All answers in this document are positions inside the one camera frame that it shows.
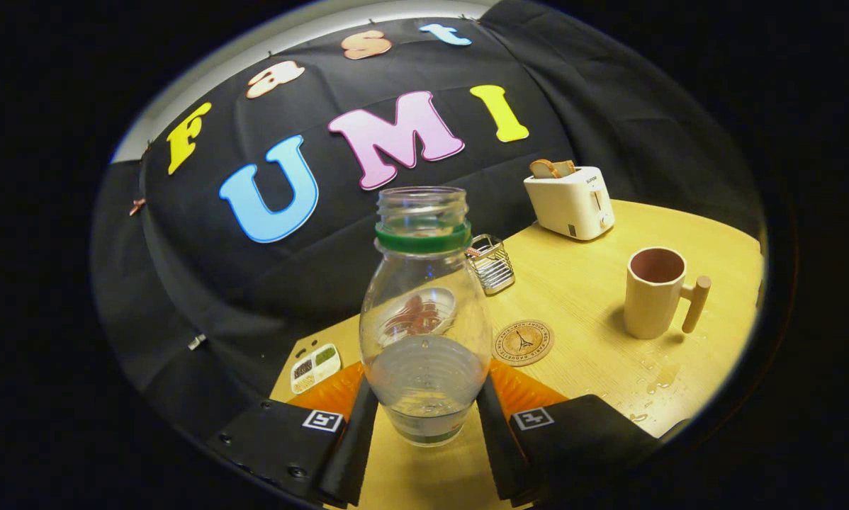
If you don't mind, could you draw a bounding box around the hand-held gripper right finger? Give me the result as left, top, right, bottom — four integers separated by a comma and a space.
476, 358, 663, 507

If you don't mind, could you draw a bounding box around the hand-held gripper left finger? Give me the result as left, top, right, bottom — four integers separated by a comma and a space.
208, 361, 381, 509

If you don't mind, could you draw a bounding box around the clear plastic juice bottle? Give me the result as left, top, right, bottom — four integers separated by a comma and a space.
359, 186, 494, 448

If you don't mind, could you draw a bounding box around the round cork coaster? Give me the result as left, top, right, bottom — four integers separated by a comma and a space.
492, 319, 555, 368

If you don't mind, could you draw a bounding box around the beige cup with wooden handle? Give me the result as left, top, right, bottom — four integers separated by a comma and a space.
624, 246, 712, 340

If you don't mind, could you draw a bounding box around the white divided condiment tray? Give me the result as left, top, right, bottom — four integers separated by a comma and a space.
290, 344, 342, 395

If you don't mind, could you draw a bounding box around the yellow wooden table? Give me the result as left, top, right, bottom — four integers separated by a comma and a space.
269, 200, 765, 510

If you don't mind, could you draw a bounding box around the black backdrop cloth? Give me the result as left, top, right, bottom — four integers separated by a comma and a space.
90, 0, 762, 426

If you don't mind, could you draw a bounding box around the white toaster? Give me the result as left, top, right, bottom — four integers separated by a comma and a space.
524, 166, 616, 242

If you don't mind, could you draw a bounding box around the metal wire basket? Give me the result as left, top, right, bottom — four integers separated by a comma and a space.
466, 234, 516, 296

